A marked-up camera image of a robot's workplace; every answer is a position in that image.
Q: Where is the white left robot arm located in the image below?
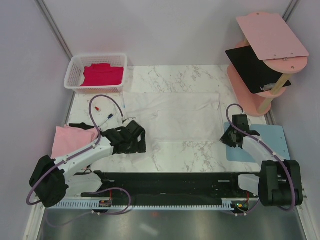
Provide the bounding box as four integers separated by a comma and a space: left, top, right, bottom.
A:
26, 120, 147, 208

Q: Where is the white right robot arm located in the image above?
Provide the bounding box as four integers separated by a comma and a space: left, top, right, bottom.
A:
220, 114, 303, 211

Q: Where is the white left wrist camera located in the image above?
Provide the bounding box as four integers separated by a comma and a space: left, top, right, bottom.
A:
122, 117, 137, 124

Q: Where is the pink t shirt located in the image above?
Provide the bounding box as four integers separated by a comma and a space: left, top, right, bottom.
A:
51, 125, 98, 159

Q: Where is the white plastic basket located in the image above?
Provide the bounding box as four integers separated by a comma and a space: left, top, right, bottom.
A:
64, 53, 128, 94

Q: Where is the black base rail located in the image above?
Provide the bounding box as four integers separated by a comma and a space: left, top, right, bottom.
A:
80, 171, 257, 206

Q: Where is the black t shirt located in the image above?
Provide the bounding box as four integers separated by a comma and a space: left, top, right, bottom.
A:
68, 122, 95, 131

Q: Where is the light blue mat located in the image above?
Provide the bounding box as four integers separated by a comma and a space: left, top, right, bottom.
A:
225, 124, 291, 163

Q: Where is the red t shirt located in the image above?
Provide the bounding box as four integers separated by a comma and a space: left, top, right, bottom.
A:
81, 63, 124, 87

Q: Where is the black square sheet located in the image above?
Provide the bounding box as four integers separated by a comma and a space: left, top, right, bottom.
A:
225, 46, 283, 94

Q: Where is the white slotted cable duct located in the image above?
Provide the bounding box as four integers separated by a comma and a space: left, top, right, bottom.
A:
49, 198, 241, 211

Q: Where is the pink wooden shelf stand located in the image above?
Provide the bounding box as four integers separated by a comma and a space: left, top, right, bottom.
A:
227, 12, 310, 117

